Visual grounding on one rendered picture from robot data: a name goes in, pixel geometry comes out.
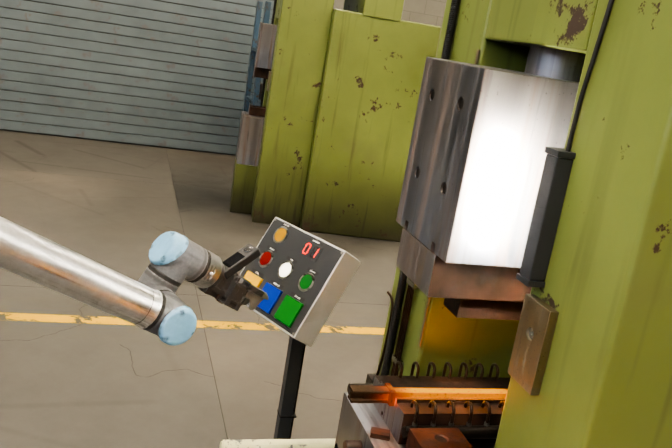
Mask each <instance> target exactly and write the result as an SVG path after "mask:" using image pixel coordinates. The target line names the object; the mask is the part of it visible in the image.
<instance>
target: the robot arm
mask: <svg viewBox="0 0 672 448"><path fill-rule="evenodd" d="M260 255H261V254H260V251H259V249H258V248H256V247H255V246H253V245H251V244H247V245H246V246H244V247H243V248H241V249H240V250H239V251H237V252H236V253H234V254H233V255H231V256H230V257H228V258H227V259H226V260H224V261H223V262H222V260H221V258H220V257H219V256H217V255H215V254H214V253H212V252H210V251H208V250H207V249H205V248H203V247H201V246H200V245H198V244H196V243H195V242H193V241H191V240H189V239H188V238H187V237H186V236H184V235H181V234H179V233H177V232H174V231H169V232H165V233H163V234H162V235H160V236H159V237H158V238H157V239H156V240H155V241H154V242H153V244H152V246H151V249H150V250H149V259H150V261H151V262H150V264H149V265H148V267H147V268H146V270H145V271H144V273H143V274H142V276H141V277H140V278H139V280H138V281H135V280H133V279H131V278H129V277H127V276H125V275H123V274H120V273H118V272H116V271H114V270H112V269H110V268H108V267H106V266H104V265H101V264H99V263H97V262H95V261H93V260H91V259H89V258H87V257H85V256H83V255H80V254H78V253H76V252H74V251H72V250H70V249H68V248H66V247H64V246H61V245H59V244H57V243H55V242H53V241H51V240H49V239H47V238H45V237H42V236H40V235H38V234H36V233H34V232H32V231H30V230H28V229H26V228H23V227H21V226H19V225H17V224H15V223H13V222H11V221H9V220H7V219H5V218H2V217H0V267H1V268H3V269H6V270H8V271H10V272H13V273H15V274H17V275H20V276H22V277H24V278H27V279H29V280H31V281H34V282H36V283H38V284H41V285H43V286H45V287H48V288H50V289H52V290H55V291H57V292H59V293H62V294H64V295H66V296H69V297H71V298H73V299H76V300H78V301H80V302H83V303H85V304H88V305H90V306H92V307H95V308H97V309H99V310H102V311H104V312H106V313H109V314H111V315H113V316H116V317H118V318H120V319H123V320H125V321H127V322H130V323H132V324H134V325H136V326H137V327H138V328H141V329H143V330H145V331H148V332H150V333H152V334H155V335H157V336H158V337H159V338H160V340H161V341H162V342H164V343H166V344H168V345H171V346H176V345H180V344H182V343H184V342H186V341H187V340H188V339H189V338H190V337H191V336H192V335H193V333H194V332H195V329H196V326H197V318H196V315H195V314H194V312H193V310H192V309H191V308H190V307H188V306H187V305H186V304H185V303H184V302H183V301H182V300H181V299H180V298H179V297H178V296H177V295H175V293H176V291H177V290H178V288H179V287H180V285H181V284H182V282H183V281H184V280H186V281H188V282H190V283H192V284H194V285H196V286H198V289H199V290H201V291H202V292H204V293H205V294H207V295H210V296H212V297H214V298H215V299H217V301H218V302H219V303H221V302H222V303H221V304H224V305H226V306H228V307H230V308H232V309H234V310H236V311H238V310H239V308H240V307H241V305H247V304H248V303H249V309H250V310H254V309H255V308H256V307H257V306H258V305H259V303H260V302H261V301H262V300H264V299H266V300H268V299H269V298H268V295H267V293H266V292H264V291H262V290H261V289H259V288H257V287H256V286H254V285H252V284H251V282H249V281H248V280H246V279H245V278H243V277H242V276H240V275H238V273H237V272H238V271H240V270H241V269H243V268H244V267H245V266H247V265H248V264H250V263H251V262H252V261H254V260H255V259H257V258H258V257H259V256H260Z"/></svg>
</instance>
